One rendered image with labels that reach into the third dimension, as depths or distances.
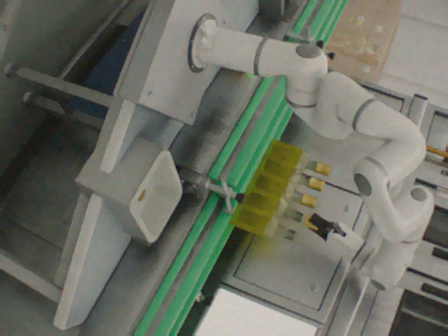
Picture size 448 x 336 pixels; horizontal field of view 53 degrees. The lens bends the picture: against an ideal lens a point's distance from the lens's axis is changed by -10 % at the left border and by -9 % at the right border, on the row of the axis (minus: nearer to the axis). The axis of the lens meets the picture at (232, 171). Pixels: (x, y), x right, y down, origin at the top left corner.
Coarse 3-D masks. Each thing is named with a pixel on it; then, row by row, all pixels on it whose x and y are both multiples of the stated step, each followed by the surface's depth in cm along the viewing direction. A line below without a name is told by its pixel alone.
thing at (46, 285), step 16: (16, 0) 130; (16, 16) 132; (0, 32) 131; (0, 48) 131; (112, 112) 117; (112, 128) 117; (96, 144) 118; (80, 192) 118; (80, 208) 118; (80, 224) 118; (0, 256) 124; (64, 256) 118; (16, 272) 122; (32, 272) 121; (64, 272) 118; (48, 288) 119
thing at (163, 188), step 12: (168, 156) 115; (156, 168) 123; (168, 168) 121; (144, 180) 109; (156, 180) 130; (168, 180) 127; (156, 192) 131; (168, 192) 131; (180, 192) 130; (132, 204) 107; (144, 204) 128; (156, 204) 129; (168, 204) 129; (144, 216) 128; (156, 216) 128; (168, 216) 128; (144, 228) 116; (156, 228) 126
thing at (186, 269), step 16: (208, 208) 137; (224, 208) 137; (208, 224) 135; (224, 224) 134; (192, 240) 133; (208, 240) 132; (192, 256) 130; (208, 256) 130; (176, 272) 128; (192, 272) 128; (160, 288) 126; (176, 288) 126; (192, 288) 126; (160, 304) 124; (176, 304) 123; (144, 320) 122; (160, 320) 122
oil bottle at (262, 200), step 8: (248, 192) 140; (256, 192) 140; (264, 192) 140; (248, 200) 139; (256, 200) 139; (264, 200) 138; (272, 200) 138; (280, 200) 138; (264, 208) 137; (272, 208) 137; (280, 208) 137; (280, 216) 137
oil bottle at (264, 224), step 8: (240, 208) 138; (248, 208) 138; (256, 208) 138; (232, 216) 137; (240, 216) 137; (248, 216) 136; (256, 216) 136; (264, 216) 136; (272, 216) 136; (232, 224) 141; (240, 224) 138; (248, 224) 136; (256, 224) 135; (264, 224) 135; (272, 224) 135; (256, 232) 138; (264, 232) 135; (272, 232) 134
